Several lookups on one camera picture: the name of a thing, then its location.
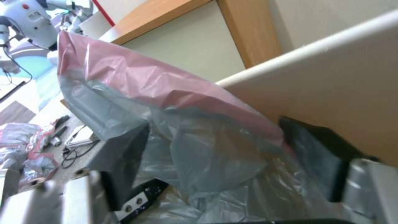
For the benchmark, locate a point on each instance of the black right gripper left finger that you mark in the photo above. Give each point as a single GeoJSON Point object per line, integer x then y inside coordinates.
{"type": "Point", "coordinates": [124, 149]}

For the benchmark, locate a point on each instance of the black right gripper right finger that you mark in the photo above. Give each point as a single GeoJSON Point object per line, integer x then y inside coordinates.
{"type": "Point", "coordinates": [320, 158]}

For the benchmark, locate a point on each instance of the pink and grey garbage bag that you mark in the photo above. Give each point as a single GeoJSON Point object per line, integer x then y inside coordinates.
{"type": "Point", "coordinates": [149, 77]}

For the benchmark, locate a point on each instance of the crumpled pink grey bag pile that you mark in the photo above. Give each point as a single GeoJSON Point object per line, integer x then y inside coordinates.
{"type": "Point", "coordinates": [28, 149]}

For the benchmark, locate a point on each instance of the small white box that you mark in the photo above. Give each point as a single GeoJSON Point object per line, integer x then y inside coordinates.
{"type": "Point", "coordinates": [82, 137]}

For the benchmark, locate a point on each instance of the black and silver cylinder tool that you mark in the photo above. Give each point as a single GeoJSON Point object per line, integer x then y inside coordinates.
{"type": "Point", "coordinates": [58, 136]}

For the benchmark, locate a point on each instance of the black flat tool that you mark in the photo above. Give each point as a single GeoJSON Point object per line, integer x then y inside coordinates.
{"type": "Point", "coordinates": [60, 121]}

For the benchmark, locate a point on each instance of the red rod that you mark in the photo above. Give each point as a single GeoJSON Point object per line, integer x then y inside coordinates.
{"type": "Point", "coordinates": [105, 12]}

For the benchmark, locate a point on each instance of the pale background robot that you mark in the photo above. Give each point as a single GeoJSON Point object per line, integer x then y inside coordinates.
{"type": "Point", "coordinates": [34, 21]}

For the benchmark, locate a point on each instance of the wooden desk frame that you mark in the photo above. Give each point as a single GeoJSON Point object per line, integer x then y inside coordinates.
{"type": "Point", "coordinates": [248, 30]}

